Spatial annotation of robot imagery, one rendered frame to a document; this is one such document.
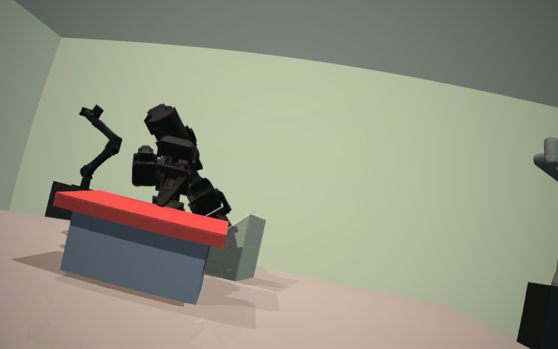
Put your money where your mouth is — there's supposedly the red lid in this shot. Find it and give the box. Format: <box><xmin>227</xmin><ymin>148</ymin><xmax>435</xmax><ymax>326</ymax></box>
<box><xmin>53</xmin><ymin>190</ymin><xmax>229</xmax><ymax>248</ymax></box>

